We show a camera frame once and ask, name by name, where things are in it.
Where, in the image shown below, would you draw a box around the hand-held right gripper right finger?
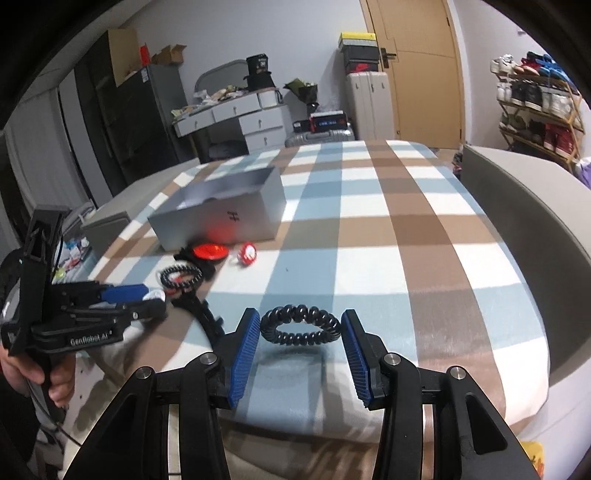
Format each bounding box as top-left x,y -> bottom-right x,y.
341,309 -> 527,480

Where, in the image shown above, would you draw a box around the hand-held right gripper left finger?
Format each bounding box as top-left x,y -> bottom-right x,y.
69,308 -> 262,480

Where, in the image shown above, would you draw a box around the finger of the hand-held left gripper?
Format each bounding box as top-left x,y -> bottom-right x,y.
65,298 -> 168,325
60,282 -> 151,305

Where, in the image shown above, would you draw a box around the black spiral hair tie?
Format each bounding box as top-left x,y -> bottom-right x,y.
159,262 -> 204,292
260,303 -> 344,347

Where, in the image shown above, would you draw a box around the black headband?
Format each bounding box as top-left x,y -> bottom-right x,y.
174,248 -> 228,343

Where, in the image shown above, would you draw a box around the red round hair accessory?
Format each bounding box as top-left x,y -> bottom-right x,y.
193,243 -> 230,262

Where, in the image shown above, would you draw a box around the silver box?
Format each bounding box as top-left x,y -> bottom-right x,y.
148,166 -> 286,253

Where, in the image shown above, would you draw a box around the person's left hand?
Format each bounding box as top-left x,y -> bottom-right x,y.
0,346 -> 78,409

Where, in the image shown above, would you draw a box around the grey upholstered bench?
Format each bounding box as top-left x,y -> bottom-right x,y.
81,203 -> 131,257

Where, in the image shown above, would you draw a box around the white curtain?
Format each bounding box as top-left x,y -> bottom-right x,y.
9,74 -> 100,222

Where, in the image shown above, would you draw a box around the grey refrigerator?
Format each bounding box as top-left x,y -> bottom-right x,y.
113,62 -> 190,185

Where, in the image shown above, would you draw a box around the white dresser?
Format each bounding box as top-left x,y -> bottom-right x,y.
173,90 -> 290,162

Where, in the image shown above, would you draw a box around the silver suitcase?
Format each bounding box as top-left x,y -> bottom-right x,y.
285,128 -> 356,148

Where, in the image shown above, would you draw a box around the black box with red label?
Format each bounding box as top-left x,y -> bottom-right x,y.
308,111 -> 348,133

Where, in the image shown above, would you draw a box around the grey framed mirror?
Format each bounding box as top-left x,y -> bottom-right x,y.
194,60 -> 250,94

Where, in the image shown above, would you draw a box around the flat cardboard sheet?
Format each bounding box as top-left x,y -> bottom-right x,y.
107,28 -> 142,88

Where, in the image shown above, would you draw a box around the open cardboard box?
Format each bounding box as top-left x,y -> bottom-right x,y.
151,44 -> 188,66

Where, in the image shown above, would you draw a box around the beige suitcase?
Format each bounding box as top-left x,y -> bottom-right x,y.
346,70 -> 393,142

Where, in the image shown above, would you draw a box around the dark flower bouquet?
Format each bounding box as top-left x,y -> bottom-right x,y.
284,78 -> 320,121

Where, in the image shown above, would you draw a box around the wooden door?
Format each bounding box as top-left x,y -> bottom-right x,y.
360,0 -> 465,148

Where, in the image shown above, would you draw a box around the black shoe box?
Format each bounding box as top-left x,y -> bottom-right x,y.
342,46 -> 384,75

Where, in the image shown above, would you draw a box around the wooden shoe rack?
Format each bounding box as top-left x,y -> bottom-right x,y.
496,55 -> 585,174

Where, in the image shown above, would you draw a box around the rows of shoes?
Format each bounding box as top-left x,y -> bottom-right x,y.
490,53 -> 580,155

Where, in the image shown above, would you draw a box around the yellow shoe box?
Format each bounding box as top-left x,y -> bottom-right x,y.
338,31 -> 376,49

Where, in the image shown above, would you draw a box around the grey bed frame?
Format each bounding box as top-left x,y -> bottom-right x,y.
462,144 -> 591,444

